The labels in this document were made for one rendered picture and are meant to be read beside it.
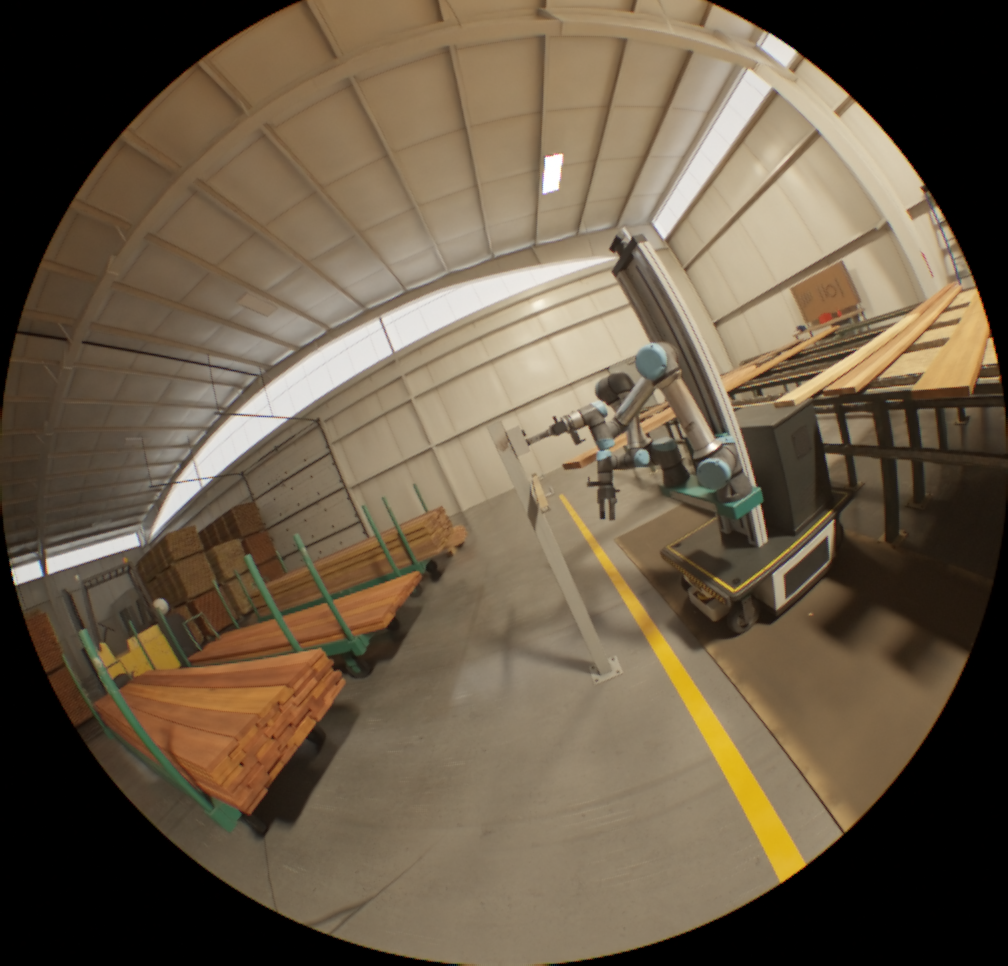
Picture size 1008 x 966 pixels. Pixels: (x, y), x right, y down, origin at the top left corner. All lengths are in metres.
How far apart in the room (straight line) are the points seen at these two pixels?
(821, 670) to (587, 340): 9.78
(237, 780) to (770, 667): 2.05
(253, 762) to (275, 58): 6.60
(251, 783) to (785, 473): 2.42
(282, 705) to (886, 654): 2.39
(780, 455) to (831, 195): 7.25
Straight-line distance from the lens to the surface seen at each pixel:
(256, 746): 1.61
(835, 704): 1.42
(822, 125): 7.13
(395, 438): 10.39
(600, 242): 11.78
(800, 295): 9.01
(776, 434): 1.50
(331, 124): 6.55
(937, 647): 1.61
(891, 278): 8.01
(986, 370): 1.49
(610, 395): 1.71
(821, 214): 8.51
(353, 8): 5.88
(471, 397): 9.83
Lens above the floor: 1.20
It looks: 2 degrees down
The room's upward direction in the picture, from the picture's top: 25 degrees counter-clockwise
